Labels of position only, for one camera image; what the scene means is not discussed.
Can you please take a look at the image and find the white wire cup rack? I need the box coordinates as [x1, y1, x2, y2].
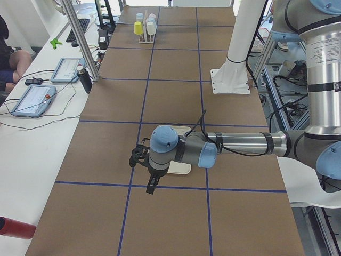
[139, 11, 157, 44]

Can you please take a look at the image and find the cream serving tray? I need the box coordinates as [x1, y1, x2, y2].
[168, 125, 191, 175]

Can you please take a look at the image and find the green plastic clamp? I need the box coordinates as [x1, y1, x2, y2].
[50, 38, 62, 50]

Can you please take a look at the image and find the yellow plastic cup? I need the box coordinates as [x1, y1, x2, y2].
[134, 21, 143, 35]

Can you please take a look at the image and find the black keyboard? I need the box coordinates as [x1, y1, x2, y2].
[65, 18, 91, 43]

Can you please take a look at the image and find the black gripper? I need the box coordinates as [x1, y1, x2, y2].
[146, 166, 168, 195]

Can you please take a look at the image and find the upper teach pendant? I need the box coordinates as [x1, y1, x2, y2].
[50, 58, 85, 83]

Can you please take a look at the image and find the aluminium frame post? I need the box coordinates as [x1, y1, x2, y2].
[61, 0, 100, 82]

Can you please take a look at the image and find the black computer mouse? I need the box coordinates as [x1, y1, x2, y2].
[71, 40, 79, 47]

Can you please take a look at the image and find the lower teach pendant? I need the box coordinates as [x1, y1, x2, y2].
[11, 85, 56, 118]

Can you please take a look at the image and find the teach pendant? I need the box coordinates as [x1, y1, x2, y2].
[11, 85, 56, 118]
[50, 58, 85, 83]

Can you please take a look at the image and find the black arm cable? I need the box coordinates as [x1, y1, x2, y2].
[183, 108, 270, 157]

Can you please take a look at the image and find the black power adapter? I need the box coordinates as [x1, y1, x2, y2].
[25, 78, 44, 86]

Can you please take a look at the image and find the black water bottle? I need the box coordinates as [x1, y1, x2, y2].
[76, 64, 92, 94]

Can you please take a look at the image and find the person in black hoodie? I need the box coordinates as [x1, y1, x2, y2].
[1, 17, 32, 94]

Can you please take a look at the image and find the pale green plastic cup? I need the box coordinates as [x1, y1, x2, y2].
[147, 21, 157, 36]

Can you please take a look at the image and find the black computer box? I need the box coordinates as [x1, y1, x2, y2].
[98, 29, 109, 50]

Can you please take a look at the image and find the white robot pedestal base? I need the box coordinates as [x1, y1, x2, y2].
[210, 0, 266, 94]

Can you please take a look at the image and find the red bottle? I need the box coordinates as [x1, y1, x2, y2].
[1, 217, 36, 239]

